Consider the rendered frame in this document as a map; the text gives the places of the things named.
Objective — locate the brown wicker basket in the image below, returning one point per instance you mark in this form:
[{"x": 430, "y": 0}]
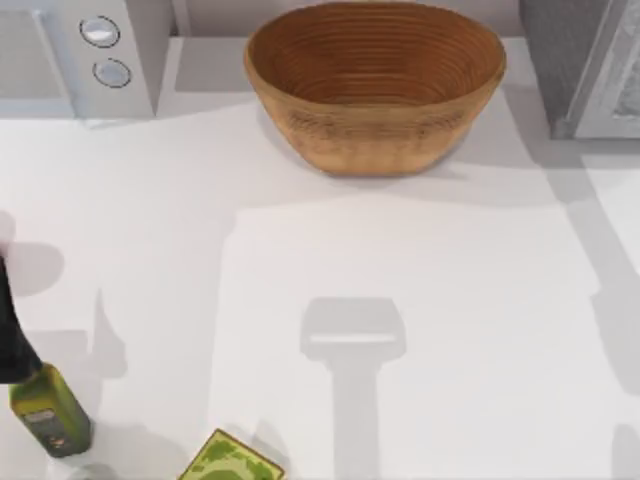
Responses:
[{"x": 372, "y": 95}]

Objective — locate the green patterned box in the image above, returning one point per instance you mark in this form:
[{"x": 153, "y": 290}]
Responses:
[{"x": 227, "y": 457}]

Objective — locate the small microwave knob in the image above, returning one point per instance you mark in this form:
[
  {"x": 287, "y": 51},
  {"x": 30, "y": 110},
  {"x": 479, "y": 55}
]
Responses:
[{"x": 111, "y": 72}]

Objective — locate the large microwave knob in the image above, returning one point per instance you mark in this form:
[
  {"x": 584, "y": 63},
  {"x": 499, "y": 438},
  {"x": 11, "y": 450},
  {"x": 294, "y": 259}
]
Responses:
[{"x": 99, "y": 31}]

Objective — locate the green bottle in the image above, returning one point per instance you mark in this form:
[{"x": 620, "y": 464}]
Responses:
[{"x": 50, "y": 410}]

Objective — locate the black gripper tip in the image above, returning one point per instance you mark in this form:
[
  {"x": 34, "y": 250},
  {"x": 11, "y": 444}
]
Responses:
[{"x": 14, "y": 340}]

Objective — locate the pale microwave oven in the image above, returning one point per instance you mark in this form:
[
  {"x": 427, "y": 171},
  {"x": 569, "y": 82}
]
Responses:
[{"x": 55, "y": 55}]

